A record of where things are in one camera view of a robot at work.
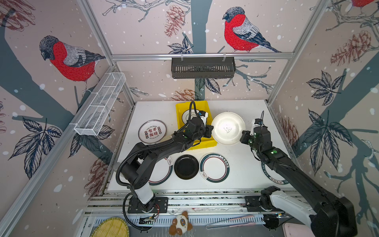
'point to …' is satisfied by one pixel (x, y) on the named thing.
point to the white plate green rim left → (162, 172)
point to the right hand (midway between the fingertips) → (241, 132)
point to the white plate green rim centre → (214, 167)
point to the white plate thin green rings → (185, 115)
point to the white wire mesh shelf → (92, 120)
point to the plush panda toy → (180, 224)
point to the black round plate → (186, 167)
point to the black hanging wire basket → (203, 67)
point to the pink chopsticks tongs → (245, 224)
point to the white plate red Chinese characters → (152, 131)
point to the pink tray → (296, 230)
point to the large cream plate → (228, 127)
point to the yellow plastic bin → (200, 105)
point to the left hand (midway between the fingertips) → (215, 127)
